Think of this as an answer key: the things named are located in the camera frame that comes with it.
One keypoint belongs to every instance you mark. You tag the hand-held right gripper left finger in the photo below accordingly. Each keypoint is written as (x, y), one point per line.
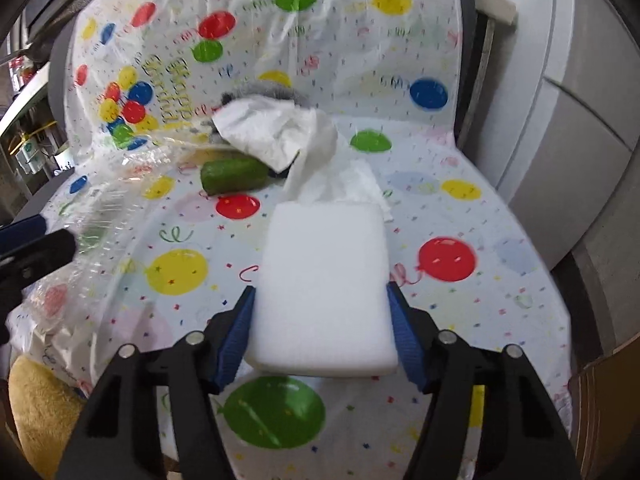
(239, 336)

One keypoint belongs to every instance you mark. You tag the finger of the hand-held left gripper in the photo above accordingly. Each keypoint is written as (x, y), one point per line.
(40, 260)
(22, 230)

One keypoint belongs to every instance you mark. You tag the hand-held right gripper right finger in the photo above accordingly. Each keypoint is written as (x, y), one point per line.
(406, 341)

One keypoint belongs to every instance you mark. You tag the clear plastic food container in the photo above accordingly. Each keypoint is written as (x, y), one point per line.
(100, 210)

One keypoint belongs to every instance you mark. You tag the white foam block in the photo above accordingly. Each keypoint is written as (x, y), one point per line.
(320, 280)

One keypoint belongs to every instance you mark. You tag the green white box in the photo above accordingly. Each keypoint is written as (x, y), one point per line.
(30, 156)

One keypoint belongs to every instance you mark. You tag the white kitchen counter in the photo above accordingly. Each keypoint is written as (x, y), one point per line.
(25, 97)

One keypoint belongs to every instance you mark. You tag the balloon-print plastic chair cover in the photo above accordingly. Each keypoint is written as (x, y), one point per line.
(500, 220)

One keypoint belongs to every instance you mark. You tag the green plastic bottle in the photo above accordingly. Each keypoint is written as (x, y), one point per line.
(235, 175)

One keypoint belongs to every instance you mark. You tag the crumpled white tissue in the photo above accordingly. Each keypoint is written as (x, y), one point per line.
(360, 185)

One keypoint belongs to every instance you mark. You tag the white paper with grey stripe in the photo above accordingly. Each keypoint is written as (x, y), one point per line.
(265, 130)

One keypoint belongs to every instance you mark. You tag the brown cardboard box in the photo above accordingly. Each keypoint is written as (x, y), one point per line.
(610, 410)

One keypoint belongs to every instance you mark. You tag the white refrigerator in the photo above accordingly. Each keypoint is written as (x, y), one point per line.
(575, 110)

